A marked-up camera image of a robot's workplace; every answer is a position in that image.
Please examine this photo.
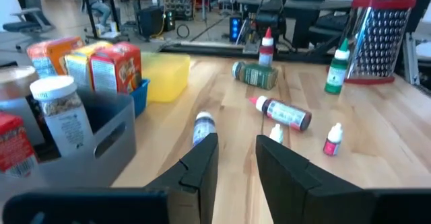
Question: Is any square herb jar green label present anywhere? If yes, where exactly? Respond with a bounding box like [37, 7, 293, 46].
[231, 61, 279, 91]

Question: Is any person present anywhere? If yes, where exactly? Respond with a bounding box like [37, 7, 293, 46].
[89, 0, 112, 27]

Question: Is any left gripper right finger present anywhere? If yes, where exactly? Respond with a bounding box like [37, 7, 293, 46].
[255, 135, 431, 224]

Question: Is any furikake jar tan lid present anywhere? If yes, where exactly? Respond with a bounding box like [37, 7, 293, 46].
[0, 65, 46, 146]

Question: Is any yellow corn pops box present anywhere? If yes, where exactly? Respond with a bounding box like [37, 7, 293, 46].
[64, 41, 114, 90]

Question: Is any black coiled cable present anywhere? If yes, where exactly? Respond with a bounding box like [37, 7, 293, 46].
[176, 23, 191, 40]

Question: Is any red rimmed mesh basket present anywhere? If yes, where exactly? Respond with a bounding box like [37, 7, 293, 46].
[343, 0, 418, 85]

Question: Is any purple food colouring bottle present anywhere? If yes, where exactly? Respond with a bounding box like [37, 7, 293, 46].
[192, 111, 217, 147]

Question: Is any silver metal bracket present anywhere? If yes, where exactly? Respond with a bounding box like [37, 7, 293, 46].
[242, 38, 260, 55]

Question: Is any black computer tower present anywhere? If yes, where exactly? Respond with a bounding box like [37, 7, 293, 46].
[137, 5, 176, 40]

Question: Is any orange mini wheats box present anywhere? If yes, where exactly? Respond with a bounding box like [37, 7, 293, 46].
[26, 36, 85, 79]

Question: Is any grey plastic bin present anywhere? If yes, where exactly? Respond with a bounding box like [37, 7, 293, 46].
[0, 89, 137, 198]

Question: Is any grey office chair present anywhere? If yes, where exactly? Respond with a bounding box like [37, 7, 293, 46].
[2, 7, 57, 50]

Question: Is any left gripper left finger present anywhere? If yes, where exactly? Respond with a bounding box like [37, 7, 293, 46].
[1, 133, 220, 224]

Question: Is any black side desk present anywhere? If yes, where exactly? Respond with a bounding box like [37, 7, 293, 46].
[237, 0, 353, 48]

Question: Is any red froot loops box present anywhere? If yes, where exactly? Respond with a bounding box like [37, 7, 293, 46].
[89, 41, 143, 94]

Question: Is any red smoked paprika tin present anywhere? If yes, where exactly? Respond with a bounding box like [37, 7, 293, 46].
[0, 111, 40, 178]

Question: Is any blue plastic basket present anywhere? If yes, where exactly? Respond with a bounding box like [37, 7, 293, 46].
[129, 78, 151, 119]

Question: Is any yellow plastic bin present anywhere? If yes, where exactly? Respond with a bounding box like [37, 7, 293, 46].
[140, 52, 191, 103]

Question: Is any black computer blue light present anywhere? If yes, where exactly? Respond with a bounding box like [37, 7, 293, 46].
[228, 15, 244, 44]

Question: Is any glass spice jar white lid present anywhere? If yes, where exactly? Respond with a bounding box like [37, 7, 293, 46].
[29, 75, 95, 157]

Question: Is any maroon dropper bottle white cap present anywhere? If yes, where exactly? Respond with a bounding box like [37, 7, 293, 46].
[269, 122, 285, 144]

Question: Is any green food colouring bottle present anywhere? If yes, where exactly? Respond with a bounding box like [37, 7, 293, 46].
[324, 38, 351, 96]

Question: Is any white plastic rail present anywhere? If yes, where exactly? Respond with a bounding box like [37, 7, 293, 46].
[403, 32, 422, 85]

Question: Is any red dropper bottle white cap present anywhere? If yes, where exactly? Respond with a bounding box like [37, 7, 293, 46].
[322, 122, 344, 157]

